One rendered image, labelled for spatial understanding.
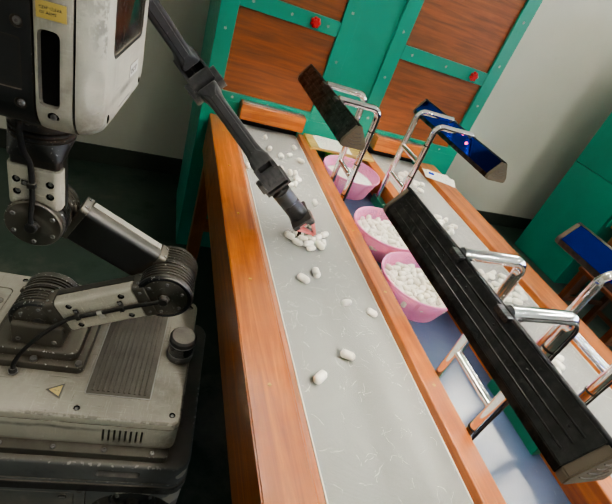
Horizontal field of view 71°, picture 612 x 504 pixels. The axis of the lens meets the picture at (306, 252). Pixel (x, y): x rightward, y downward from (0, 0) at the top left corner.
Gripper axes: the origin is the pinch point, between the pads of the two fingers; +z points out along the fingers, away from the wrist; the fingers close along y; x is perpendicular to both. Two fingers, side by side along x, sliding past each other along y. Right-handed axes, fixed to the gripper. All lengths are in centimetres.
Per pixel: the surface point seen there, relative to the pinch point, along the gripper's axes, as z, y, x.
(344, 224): 9.6, 7.4, -9.3
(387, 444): 2, -69, 3
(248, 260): -18.0, -18.8, 15.2
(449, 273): -19, -57, -25
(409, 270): 26.6, -10.5, -19.8
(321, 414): -8, -63, 11
